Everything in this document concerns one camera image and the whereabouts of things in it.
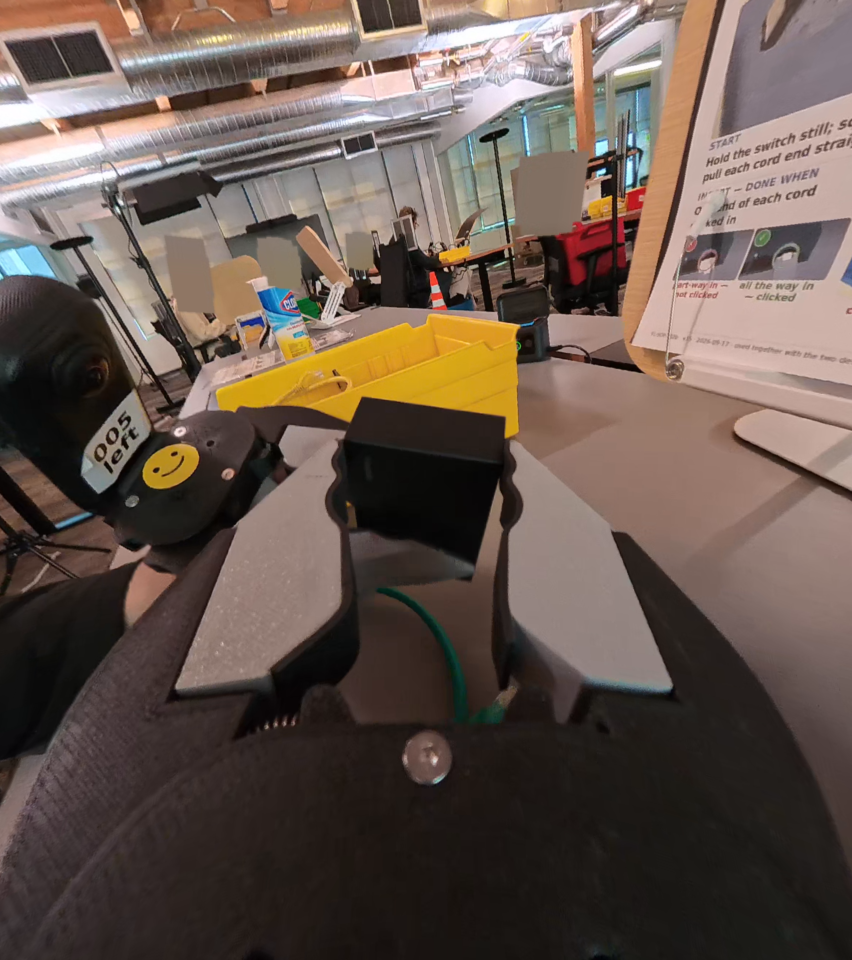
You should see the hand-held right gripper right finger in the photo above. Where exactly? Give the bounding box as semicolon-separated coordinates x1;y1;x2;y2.
492;442;674;725

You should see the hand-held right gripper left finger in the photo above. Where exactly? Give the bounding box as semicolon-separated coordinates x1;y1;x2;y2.
174;438;362;695

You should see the black tripod light stand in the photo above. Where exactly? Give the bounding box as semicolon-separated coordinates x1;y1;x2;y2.
99;160;225;411
0;405;114;598

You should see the green ethernet cable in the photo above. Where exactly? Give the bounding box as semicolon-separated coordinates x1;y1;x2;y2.
377;586;518;726

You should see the red office chair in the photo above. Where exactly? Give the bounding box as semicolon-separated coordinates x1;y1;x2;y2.
555;216;630;314

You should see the printed paper sheet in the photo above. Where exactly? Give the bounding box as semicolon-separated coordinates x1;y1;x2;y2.
204;351;286;388

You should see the yellow plastic bin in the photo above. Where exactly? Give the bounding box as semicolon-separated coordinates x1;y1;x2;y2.
215;312;521;441

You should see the white display stand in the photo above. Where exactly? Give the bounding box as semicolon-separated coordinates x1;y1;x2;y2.
684;352;852;518

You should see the black network switch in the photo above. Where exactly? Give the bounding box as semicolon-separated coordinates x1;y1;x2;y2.
341;397;508;568

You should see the black wall screen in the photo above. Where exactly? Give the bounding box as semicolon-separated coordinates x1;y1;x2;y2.
224;216;308;264

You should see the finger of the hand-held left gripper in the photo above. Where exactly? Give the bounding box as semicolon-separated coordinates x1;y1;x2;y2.
349;527;478;590
276;424;348;475

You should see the person's left hand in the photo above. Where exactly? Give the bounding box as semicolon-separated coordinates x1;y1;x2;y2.
123;560;177;625

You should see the yellow ethernet cable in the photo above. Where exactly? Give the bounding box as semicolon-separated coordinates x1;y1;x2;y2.
276;370;353;407

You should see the blue wipes pack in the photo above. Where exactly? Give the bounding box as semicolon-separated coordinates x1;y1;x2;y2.
255;278;313;362

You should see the printed instruction sheet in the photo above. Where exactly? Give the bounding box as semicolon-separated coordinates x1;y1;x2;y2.
631;0;852;396

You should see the small black device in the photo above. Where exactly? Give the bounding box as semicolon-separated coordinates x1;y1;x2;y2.
496;284;551;364

